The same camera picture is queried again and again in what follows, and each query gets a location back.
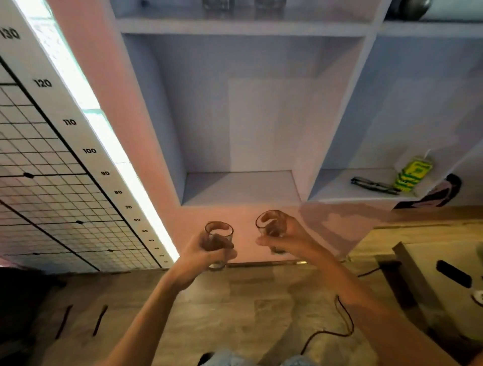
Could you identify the round metal bowl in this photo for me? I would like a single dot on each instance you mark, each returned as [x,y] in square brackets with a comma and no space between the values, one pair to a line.
[411,8]

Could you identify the person's left thumb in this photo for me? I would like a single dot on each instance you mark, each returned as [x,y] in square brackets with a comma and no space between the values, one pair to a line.
[225,256]

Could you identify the person's right hand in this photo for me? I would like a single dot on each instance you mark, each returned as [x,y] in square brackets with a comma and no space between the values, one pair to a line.
[298,241]

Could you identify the dark figure wall picture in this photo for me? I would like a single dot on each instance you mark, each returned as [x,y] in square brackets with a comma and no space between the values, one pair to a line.
[441,194]

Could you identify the person's left hand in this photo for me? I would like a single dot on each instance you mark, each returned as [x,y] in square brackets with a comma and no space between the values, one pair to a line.
[190,260]

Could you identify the person's left forearm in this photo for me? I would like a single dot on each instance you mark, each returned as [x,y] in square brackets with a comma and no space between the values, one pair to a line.
[147,320]

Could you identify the bright light strip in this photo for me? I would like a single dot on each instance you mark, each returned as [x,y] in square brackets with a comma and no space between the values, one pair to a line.
[94,124]

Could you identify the low beige table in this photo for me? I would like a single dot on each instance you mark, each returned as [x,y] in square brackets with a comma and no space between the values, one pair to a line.
[445,298]

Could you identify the black folded eyeglasses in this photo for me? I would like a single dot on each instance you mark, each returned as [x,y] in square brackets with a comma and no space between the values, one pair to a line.
[375,185]

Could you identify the person's right forearm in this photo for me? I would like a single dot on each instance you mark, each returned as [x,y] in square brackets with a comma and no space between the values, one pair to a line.
[377,313]

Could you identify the white shelf cabinet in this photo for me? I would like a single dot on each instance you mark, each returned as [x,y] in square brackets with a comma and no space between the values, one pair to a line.
[264,113]

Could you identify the clear drinking glass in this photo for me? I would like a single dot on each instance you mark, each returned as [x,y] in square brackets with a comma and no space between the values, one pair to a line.
[268,222]
[220,230]

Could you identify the person's right thumb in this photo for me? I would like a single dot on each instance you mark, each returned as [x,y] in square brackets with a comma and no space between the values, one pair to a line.
[271,240]

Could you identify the small white round object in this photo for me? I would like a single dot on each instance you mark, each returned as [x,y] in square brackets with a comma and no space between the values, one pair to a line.
[478,298]

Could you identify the green and yellow carton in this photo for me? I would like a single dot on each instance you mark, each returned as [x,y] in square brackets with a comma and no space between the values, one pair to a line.
[413,171]

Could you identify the white measuring grid board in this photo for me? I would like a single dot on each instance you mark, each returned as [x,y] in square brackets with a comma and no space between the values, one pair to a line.
[45,169]

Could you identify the person's blue jeans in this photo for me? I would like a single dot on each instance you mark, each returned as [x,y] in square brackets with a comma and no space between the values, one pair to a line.
[256,360]

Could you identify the black remote control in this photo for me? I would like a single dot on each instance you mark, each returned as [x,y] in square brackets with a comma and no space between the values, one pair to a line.
[454,274]

